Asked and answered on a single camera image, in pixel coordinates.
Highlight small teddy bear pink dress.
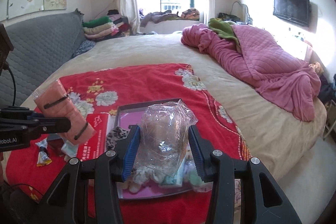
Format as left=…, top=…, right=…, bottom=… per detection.
left=127, top=173, right=148, bottom=194

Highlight white lace scrunchie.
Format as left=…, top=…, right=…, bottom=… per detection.
left=132, top=166, right=166, bottom=185

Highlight clear plastic bag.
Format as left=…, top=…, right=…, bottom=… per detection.
left=134, top=99, right=198, bottom=176

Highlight leopard print cloth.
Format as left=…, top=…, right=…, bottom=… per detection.
left=105, top=126, right=129, bottom=151

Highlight green white patterned tissue pack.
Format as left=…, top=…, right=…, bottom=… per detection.
left=159, top=169, right=183, bottom=188

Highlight mint green item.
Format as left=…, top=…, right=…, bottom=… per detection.
left=187, top=165, right=213, bottom=193

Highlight shallow box tray pink book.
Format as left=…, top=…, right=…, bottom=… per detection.
left=115, top=98, right=213, bottom=200

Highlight dark blue small box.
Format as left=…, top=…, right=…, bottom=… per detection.
left=47, top=134, right=65, bottom=156

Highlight red floral blanket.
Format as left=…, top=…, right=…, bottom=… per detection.
left=4, top=63, right=253, bottom=224

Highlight red tissue pack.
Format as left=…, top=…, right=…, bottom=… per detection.
left=77, top=113, right=115, bottom=161

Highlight beige bed sheet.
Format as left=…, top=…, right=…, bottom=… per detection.
left=19, top=33, right=328, bottom=180

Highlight grey quilted headboard cover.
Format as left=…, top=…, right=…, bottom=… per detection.
left=1, top=10, right=85, bottom=106

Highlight pink quilted comforter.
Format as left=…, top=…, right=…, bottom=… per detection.
left=181, top=24, right=321, bottom=122

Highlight green blanket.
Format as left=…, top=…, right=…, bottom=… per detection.
left=208, top=18, right=240, bottom=46

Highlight clothes pile on windowsill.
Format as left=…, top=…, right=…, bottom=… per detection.
left=140, top=8, right=200, bottom=27

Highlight stack of folded clothes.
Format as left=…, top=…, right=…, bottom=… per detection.
left=82, top=9, right=131, bottom=42

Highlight dark clothes on stool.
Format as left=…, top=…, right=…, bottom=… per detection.
left=318, top=75, right=335, bottom=105

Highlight wall mounted black television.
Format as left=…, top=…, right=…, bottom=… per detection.
left=273, top=0, right=311, bottom=27

